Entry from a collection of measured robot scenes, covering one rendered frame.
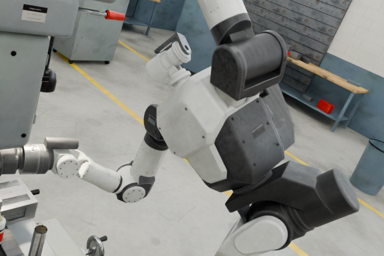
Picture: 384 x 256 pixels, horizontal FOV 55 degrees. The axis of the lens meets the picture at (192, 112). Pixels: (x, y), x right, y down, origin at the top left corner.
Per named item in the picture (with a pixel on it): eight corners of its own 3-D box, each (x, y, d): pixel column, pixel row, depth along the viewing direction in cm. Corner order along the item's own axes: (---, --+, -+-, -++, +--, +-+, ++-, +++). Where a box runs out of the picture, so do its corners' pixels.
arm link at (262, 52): (264, 7, 81) (288, 63, 81) (240, 23, 89) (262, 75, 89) (224, 17, 75) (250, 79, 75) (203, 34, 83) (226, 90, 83)
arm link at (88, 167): (43, 155, 114) (78, 171, 123) (50, 168, 108) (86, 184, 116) (56, 138, 115) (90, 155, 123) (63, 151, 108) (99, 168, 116)
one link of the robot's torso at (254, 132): (256, 159, 123) (200, 70, 124) (336, 132, 95) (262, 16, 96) (194, 210, 106) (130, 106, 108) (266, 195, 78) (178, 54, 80)
